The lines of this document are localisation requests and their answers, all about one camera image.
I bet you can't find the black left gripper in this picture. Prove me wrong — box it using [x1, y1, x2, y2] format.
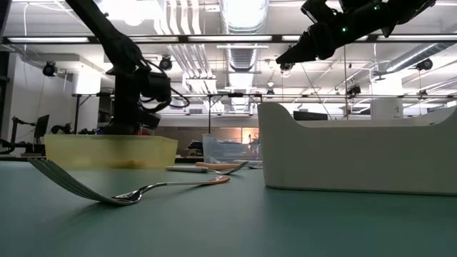
[112, 66, 151, 136]

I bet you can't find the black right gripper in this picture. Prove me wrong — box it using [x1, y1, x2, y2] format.
[276, 16, 361, 66]

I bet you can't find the translucent yellow plastic bin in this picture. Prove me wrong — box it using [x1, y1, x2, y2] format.
[44, 133, 179, 170]

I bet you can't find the white plastic bin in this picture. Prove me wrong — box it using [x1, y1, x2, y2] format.
[256, 101, 457, 196]

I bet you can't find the black flat screen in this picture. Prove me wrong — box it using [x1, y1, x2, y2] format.
[293, 111, 328, 121]

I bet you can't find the black computer monitor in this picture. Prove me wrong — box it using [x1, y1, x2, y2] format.
[34, 114, 51, 141]

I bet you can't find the clear plastic bin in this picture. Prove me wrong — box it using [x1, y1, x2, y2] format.
[201, 133, 262, 165]

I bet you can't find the black bar with light strips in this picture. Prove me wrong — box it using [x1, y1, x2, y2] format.
[0, 34, 457, 45]

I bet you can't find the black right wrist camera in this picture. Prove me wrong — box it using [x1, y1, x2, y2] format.
[301, 0, 336, 25]

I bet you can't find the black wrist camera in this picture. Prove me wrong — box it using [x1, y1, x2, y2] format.
[301, 0, 336, 25]
[141, 71, 173, 104]

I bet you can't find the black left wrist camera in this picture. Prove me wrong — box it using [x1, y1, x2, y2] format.
[141, 71, 173, 104]

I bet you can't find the black background rig frame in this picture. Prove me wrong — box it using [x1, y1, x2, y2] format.
[72, 91, 263, 138]

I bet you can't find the white ceiling air duct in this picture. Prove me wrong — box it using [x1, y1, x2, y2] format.
[103, 46, 185, 111]

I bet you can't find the silver corrugated ventilation duct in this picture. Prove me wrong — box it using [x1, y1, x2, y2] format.
[218, 0, 269, 90]

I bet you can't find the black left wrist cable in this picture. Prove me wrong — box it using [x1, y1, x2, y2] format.
[141, 59, 191, 114]

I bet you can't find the fork with red handle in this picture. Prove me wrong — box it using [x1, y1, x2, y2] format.
[27, 157, 231, 206]

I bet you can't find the fork with white handle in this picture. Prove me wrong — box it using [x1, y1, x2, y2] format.
[165, 161, 250, 176]

